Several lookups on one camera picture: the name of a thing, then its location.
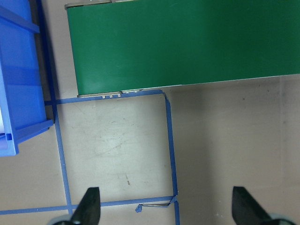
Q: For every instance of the blue bin left side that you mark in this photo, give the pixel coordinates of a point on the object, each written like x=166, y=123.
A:
x=21, y=97

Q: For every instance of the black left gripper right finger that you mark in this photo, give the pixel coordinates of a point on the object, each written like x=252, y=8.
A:
x=246, y=210

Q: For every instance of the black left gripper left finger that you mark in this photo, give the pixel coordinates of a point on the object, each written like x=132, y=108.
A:
x=88, y=210

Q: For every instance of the green conveyor belt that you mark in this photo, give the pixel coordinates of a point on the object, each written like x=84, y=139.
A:
x=142, y=44

